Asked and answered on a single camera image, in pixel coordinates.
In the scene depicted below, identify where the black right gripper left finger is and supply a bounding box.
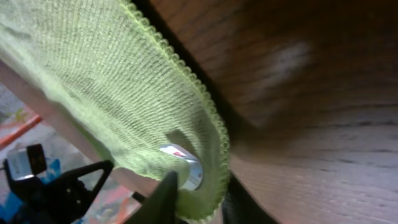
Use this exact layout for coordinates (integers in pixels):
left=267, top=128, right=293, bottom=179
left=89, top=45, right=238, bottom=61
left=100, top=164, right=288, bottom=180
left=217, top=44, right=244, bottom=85
left=124, top=171, right=179, bottom=224

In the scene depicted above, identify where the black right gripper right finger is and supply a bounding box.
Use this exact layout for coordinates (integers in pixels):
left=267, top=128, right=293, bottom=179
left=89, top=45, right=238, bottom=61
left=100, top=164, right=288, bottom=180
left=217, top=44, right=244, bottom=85
left=221, top=173, right=279, bottom=224

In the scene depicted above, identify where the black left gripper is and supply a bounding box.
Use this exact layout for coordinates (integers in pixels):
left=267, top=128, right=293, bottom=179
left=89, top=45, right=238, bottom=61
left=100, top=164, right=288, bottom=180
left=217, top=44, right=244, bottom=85
left=2, top=160, right=114, bottom=224

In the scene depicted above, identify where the green microfiber cloth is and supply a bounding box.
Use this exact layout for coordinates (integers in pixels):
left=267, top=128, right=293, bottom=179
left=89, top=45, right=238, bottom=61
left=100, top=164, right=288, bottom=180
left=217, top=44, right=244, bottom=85
left=1, top=0, right=229, bottom=223

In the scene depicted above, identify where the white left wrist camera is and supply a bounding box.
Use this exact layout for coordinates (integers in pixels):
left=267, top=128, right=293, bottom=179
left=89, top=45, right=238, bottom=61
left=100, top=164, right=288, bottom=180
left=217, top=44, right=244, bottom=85
left=6, top=144, right=47, bottom=181

